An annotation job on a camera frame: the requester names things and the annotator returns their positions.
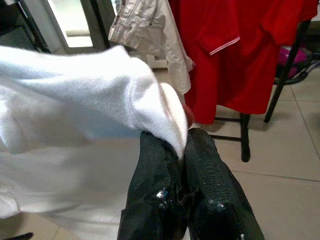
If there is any black chrome clothes rack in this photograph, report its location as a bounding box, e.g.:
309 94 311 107
207 113 252 163

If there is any cream jacket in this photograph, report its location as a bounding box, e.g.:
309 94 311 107
108 0 196 95

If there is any glass sliding door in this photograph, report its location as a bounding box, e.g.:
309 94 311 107
23 0 111 55

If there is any white shirt with prints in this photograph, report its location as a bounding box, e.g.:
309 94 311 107
0 44 190 240

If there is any red polo shirt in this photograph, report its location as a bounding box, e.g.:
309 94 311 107
168 0 280 126
249 0 320 47

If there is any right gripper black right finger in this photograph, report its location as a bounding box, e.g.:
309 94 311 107
183 127 266 240

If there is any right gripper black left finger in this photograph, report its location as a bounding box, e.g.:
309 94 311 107
117 131 187 240

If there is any black desk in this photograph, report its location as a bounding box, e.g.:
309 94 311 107
0 0 51 54

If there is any magenta plastic object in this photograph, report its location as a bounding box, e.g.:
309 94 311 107
278 46 309 79

